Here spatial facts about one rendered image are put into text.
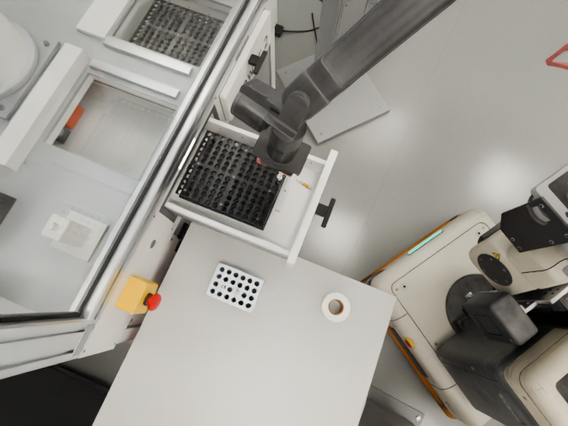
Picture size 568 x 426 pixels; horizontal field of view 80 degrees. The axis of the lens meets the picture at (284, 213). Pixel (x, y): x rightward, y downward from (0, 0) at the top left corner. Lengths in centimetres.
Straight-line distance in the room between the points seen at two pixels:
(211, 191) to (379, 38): 53
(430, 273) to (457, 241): 18
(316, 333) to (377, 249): 92
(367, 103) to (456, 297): 109
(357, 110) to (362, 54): 148
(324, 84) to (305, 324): 60
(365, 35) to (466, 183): 160
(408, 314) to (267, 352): 73
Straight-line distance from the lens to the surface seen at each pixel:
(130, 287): 81
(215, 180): 82
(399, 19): 47
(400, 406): 178
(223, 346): 91
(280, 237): 83
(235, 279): 86
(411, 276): 148
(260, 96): 56
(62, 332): 72
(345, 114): 193
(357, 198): 178
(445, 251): 155
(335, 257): 169
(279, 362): 90
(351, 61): 49
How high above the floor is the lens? 165
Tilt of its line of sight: 75 degrees down
